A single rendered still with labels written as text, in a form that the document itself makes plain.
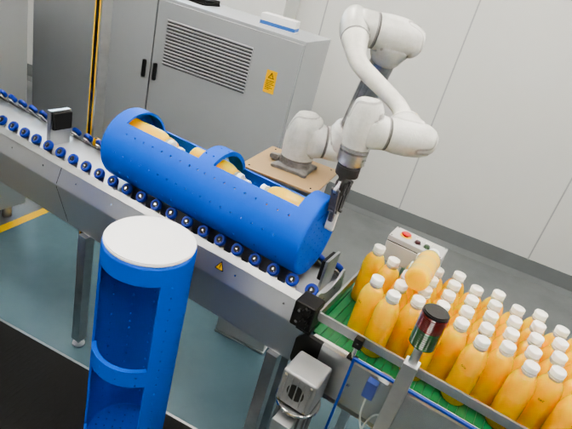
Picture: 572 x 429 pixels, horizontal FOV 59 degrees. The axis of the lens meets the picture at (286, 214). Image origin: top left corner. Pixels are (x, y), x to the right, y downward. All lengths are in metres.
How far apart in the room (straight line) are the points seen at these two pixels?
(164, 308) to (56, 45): 3.08
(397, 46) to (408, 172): 2.66
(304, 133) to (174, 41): 1.64
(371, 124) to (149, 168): 0.80
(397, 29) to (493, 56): 2.42
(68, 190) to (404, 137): 1.36
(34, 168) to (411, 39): 1.60
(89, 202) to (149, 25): 1.91
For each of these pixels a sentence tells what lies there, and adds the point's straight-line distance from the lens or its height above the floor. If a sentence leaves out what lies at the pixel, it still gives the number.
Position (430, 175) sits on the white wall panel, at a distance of 4.53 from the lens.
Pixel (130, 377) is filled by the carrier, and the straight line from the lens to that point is 1.75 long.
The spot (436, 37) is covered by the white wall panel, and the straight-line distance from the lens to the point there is 4.36.
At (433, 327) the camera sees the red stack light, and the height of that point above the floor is 1.24.
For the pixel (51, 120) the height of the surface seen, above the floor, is 1.04.
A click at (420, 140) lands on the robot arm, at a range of 1.56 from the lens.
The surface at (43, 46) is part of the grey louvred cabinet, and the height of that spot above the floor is 0.83.
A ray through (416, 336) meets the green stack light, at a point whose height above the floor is 1.19.
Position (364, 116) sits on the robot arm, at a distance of 1.50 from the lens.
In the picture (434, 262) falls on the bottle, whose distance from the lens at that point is 1.60.
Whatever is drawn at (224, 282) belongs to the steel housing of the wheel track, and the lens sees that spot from 1.79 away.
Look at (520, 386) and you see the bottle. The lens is 1.50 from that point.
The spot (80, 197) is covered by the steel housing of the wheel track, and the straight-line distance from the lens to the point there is 2.18.
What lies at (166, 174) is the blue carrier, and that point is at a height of 1.12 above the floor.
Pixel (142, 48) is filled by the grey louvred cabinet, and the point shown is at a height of 1.07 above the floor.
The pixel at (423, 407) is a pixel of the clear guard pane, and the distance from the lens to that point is 1.49.
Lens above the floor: 1.88
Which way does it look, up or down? 26 degrees down
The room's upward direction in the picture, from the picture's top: 16 degrees clockwise
